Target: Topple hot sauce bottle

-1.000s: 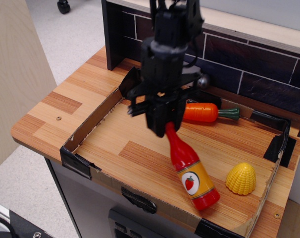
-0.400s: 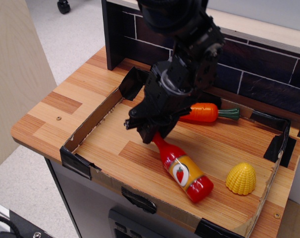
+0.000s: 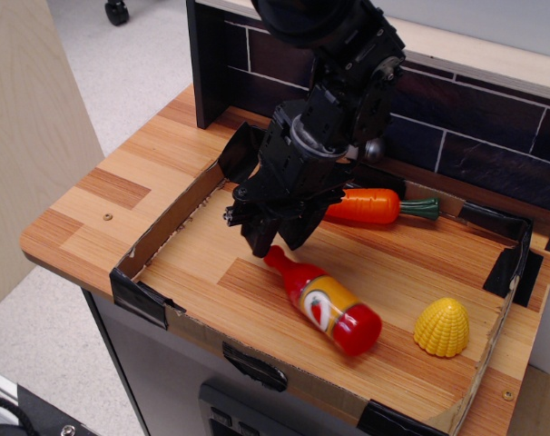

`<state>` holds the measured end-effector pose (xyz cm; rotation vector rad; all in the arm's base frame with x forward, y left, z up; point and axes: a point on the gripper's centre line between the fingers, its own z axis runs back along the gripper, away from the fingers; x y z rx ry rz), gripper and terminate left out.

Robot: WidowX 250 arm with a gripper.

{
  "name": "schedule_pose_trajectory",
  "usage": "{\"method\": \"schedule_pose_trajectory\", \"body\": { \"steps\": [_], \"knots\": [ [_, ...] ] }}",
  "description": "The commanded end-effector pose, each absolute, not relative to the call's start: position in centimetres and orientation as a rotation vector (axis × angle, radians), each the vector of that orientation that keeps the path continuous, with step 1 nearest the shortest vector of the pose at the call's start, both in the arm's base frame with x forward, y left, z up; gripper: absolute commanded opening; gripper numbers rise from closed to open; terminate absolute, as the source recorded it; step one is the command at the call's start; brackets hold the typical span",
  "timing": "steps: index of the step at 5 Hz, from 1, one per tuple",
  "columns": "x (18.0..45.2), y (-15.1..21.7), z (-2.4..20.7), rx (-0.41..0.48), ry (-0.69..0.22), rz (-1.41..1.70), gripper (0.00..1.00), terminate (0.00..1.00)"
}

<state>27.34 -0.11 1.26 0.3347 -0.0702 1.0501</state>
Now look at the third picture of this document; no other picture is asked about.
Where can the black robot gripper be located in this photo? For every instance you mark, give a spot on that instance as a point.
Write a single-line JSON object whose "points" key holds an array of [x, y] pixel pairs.
{"points": [[301, 157]]}

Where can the red hot sauce bottle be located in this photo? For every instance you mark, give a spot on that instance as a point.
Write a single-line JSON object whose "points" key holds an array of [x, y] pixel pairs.
{"points": [[327, 304]]}

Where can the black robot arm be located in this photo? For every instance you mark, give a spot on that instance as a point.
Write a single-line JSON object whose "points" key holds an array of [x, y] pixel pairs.
{"points": [[358, 58]]}

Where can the cardboard fence with black tape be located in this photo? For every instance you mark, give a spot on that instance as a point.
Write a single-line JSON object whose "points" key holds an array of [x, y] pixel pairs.
{"points": [[196, 277]]}

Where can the orange toy carrot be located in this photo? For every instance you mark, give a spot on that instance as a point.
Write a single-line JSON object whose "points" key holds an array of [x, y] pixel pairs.
{"points": [[380, 206]]}

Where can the grey toy faucet block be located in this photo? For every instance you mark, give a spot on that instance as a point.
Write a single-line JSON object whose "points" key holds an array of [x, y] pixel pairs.
{"points": [[369, 153]]}

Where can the grey cabinet with black panel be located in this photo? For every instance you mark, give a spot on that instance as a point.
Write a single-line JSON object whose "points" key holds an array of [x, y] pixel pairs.
{"points": [[177, 388]]}

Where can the yellow toy corn piece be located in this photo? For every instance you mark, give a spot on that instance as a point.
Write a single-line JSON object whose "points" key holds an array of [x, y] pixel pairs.
{"points": [[442, 329]]}

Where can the dark brick pattern backsplash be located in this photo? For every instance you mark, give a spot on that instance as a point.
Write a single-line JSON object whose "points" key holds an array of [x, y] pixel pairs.
{"points": [[460, 125]]}

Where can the light wooden panel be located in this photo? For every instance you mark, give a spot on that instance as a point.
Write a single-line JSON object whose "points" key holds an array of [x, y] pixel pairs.
{"points": [[47, 141]]}

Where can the black chair caster wheel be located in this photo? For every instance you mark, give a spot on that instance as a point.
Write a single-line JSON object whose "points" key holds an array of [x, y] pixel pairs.
{"points": [[116, 12]]}

